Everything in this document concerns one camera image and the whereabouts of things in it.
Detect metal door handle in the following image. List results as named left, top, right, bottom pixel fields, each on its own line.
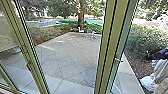
left=114, top=57, right=124, bottom=64

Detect green bushes outside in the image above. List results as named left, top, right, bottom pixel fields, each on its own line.
left=28, top=6, right=168, bottom=61

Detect tree outside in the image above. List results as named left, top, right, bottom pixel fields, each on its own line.
left=19, top=0, right=108, bottom=29

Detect white angel statue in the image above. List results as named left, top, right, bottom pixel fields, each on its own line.
left=139, top=58, right=168, bottom=94

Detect metal outdoor chair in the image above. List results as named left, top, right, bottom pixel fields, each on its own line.
left=86, top=29, right=98, bottom=39
left=77, top=26, right=86, bottom=34

